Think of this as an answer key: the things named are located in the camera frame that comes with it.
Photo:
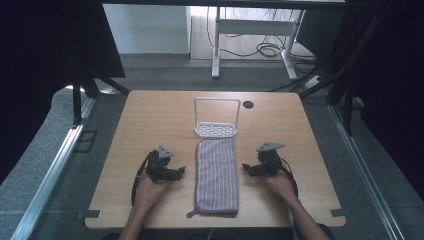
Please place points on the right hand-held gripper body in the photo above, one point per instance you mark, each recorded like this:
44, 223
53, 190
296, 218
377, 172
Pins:
268, 162

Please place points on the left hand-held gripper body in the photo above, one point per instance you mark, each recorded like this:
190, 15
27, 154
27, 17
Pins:
159, 165

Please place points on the purple striped towel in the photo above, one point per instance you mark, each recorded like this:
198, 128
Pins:
216, 176

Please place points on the white towel rack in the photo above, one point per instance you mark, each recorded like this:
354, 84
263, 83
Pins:
216, 129

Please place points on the person's right hand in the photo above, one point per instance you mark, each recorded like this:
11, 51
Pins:
281, 186

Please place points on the person's left hand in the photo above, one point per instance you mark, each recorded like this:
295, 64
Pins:
149, 191

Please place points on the person's dark clothing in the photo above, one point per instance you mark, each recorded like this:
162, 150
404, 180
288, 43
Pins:
216, 234

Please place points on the grey tape mark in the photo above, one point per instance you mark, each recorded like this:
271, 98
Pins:
338, 212
93, 214

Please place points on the white power strip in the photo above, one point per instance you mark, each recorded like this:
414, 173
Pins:
314, 81

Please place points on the black metal stand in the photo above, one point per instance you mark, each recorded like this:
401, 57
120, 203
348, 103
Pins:
77, 103
346, 83

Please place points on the black curtain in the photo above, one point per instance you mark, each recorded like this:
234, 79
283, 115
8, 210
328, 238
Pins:
40, 50
390, 66

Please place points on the aluminium rail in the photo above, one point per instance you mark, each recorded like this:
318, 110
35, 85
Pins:
50, 176
366, 173

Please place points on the white metal desk frame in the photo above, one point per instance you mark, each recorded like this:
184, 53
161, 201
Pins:
253, 27

